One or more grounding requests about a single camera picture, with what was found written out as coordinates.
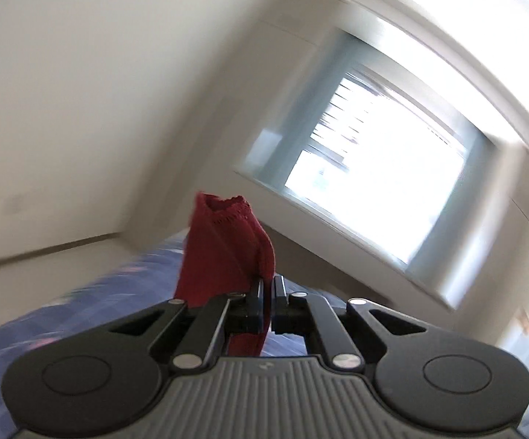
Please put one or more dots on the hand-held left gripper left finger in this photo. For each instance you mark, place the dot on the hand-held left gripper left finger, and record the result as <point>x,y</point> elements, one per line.
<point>258,307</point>

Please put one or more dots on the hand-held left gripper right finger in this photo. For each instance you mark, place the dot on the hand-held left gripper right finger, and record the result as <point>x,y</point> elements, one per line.
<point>280,307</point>

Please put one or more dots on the red knit garment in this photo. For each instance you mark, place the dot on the red knit garment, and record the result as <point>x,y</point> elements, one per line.
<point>223,256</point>

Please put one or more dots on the beige window ledge cabinet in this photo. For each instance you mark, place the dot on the beige window ledge cabinet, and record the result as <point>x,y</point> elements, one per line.
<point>360,279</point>

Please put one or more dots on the window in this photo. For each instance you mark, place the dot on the window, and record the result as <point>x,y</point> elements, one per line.
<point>383,183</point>

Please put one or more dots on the wide grey-blue curtain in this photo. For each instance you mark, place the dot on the wide grey-blue curtain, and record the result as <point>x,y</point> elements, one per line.
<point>291,119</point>

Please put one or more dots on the blue plaid quilt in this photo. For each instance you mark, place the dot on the blue plaid quilt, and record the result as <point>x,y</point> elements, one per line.
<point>40,329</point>

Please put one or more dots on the narrow grey-blue curtain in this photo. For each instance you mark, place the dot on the narrow grey-blue curtain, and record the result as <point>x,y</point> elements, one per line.
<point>477,201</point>

